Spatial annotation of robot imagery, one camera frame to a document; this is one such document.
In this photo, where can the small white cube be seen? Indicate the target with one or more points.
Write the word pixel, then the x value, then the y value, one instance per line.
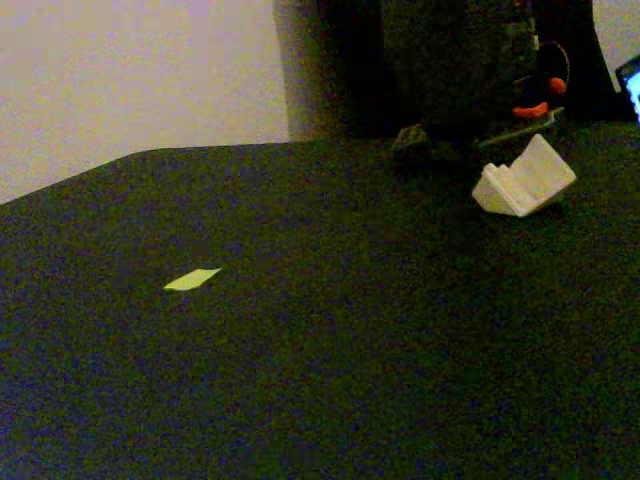
pixel 525 185

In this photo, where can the lit laptop screen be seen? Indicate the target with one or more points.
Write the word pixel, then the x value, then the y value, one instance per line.
pixel 631 87

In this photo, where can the dark blue desk mat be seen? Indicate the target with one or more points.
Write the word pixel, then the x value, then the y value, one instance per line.
pixel 300 325

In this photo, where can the grey SO-100 robot arm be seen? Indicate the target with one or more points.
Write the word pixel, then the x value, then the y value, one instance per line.
pixel 450 75

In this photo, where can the small green sticker marker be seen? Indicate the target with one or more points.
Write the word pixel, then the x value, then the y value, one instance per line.
pixel 192 280

